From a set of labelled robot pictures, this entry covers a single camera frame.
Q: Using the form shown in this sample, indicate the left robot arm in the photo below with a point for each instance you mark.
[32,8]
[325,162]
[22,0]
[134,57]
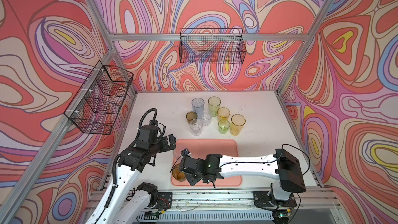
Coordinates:
[127,167]

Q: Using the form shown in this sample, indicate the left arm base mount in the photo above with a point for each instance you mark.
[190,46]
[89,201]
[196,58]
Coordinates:
[163,202]

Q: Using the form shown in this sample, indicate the brown dimpled cup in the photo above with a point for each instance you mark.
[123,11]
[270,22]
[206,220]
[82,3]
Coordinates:
[178,174]
[191,116]

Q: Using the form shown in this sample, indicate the clear faceted cup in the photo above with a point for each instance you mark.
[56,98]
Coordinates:
[196,127]

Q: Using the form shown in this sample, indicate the brown dimpled cup front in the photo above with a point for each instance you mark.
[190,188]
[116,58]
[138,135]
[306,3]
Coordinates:
[178,174]

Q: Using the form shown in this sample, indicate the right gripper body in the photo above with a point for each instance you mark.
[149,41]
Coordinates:
[193,179]

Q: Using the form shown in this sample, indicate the short yellow cup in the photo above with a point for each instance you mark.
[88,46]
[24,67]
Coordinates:
[223,113]

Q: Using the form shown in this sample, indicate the aluminium front rail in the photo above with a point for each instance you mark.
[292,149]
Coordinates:
[243,199]

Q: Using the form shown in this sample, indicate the tall amber yellow cup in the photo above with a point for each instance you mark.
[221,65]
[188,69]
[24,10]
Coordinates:
[237,123]

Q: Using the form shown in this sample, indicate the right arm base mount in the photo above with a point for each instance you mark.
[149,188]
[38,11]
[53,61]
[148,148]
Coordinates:
[266,200]

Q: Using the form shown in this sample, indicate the tall pale blue cup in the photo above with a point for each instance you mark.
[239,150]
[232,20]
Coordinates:
[198,106]

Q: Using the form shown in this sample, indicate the black wire basket back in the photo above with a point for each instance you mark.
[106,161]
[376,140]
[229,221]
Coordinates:
[212,46]

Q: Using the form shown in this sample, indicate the short bright green cup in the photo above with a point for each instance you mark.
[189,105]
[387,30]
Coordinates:
[223,126]

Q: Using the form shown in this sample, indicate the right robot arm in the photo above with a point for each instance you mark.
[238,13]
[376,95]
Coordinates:
[282,167]

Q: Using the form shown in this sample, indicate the tall light green cup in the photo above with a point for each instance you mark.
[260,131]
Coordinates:
[213,105]

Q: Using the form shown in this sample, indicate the pink plastic tray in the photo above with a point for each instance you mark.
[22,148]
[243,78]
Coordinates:
[200,148]

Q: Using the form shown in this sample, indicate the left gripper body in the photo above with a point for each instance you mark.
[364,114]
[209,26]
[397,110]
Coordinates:
[162,145]

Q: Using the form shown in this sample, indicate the brown dimpled cup rear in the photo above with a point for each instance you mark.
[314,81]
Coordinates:
[191,116]

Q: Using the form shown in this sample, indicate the black wire basket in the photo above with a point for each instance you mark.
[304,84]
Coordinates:
[104,92]
[212,46]

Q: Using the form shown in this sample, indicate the black wire basket left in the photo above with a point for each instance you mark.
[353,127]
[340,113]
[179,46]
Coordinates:
[104,92]

